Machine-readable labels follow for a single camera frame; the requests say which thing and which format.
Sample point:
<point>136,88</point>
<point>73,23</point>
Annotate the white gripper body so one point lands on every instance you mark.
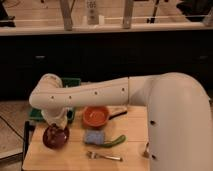
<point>56,116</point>

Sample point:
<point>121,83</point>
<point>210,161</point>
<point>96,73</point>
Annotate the dark red grape bunch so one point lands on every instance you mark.
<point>53,130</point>

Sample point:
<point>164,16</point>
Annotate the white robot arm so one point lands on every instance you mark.
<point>179,116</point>

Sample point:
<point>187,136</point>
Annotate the purple bowl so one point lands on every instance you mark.
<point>57,141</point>

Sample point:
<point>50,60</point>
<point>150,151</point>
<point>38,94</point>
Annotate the orange bowl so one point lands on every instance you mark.
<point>95,116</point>

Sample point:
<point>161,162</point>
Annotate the green plastic tray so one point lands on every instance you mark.
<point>35,114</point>

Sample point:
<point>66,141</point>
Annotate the blue sponge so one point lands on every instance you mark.
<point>94,137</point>

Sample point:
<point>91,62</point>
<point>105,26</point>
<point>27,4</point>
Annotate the silver fork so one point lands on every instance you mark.
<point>94,155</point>

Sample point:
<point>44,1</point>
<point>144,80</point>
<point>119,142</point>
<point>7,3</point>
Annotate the green chili pepper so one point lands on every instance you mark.
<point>115,142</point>

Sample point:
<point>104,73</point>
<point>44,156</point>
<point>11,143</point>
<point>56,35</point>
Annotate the metal cup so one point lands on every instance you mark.
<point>146,151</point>

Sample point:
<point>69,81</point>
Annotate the white remote device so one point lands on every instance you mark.
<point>92,12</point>

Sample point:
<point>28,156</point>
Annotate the black handled brush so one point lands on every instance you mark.
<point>118,112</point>

